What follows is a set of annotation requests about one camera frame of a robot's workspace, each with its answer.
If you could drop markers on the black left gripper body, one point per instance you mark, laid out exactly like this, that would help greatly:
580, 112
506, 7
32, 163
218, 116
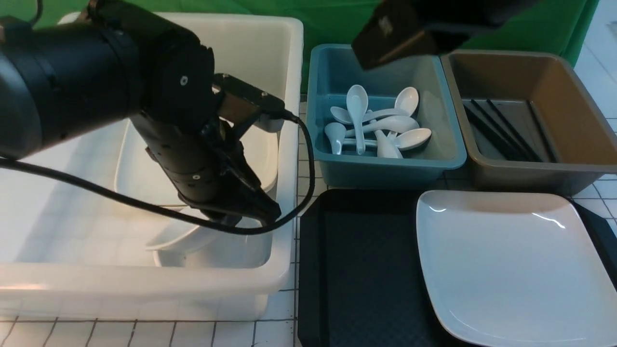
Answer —
194, 132

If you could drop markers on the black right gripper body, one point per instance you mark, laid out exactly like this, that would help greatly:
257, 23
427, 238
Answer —
402, 28

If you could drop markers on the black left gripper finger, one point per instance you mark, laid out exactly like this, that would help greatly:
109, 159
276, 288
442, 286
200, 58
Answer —
228, 207

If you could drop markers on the white bowl tray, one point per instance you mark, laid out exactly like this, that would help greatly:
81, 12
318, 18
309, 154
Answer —
182, 237

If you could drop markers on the white ceramic soup spoon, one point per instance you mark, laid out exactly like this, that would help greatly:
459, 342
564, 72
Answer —
357, 105

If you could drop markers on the large white rice plate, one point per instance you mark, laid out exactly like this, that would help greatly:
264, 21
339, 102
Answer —
514, 270

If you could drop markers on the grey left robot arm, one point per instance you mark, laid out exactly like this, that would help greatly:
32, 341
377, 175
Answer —
119, 61

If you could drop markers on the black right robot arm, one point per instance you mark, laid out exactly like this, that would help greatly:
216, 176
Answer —
488, 15

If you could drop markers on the top white square plate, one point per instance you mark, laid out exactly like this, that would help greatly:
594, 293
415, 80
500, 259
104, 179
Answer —
139, 177

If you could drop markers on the white bowl in tub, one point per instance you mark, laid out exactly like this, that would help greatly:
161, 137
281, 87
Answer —
239, 251

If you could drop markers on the white soup spoon upper right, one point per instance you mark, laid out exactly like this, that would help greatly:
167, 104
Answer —
407, 100

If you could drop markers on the teal plastic bin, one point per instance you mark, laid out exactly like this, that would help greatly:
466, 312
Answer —
334, 69

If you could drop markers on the white soup spoon long middle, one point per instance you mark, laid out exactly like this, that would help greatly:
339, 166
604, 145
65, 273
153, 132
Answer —
397, 124

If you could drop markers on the white soup spoon back left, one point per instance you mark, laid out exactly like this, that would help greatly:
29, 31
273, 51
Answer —
342, 115

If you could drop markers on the white soup spoon front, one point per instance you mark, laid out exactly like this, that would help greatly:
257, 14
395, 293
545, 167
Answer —
385, 147

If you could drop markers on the black chopstick left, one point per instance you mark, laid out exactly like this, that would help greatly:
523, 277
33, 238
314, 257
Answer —
496, 136

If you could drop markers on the black chopstick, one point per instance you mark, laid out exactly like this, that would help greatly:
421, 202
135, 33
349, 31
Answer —
496, 117
542, 132
496, 136

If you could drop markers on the black serving tray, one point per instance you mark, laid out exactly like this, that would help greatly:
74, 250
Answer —
361, 281

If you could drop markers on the black chopstick middle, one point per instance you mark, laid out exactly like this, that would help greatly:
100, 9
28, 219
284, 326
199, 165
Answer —
496, 117

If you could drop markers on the large white plastic tub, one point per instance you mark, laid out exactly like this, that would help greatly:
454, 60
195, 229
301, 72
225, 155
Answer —
68, 253

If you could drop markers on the black chopstick right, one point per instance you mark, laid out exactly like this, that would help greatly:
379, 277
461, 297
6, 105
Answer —
542, 132

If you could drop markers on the brown plastic bin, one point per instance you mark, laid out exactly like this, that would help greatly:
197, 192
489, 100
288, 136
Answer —
580, 136

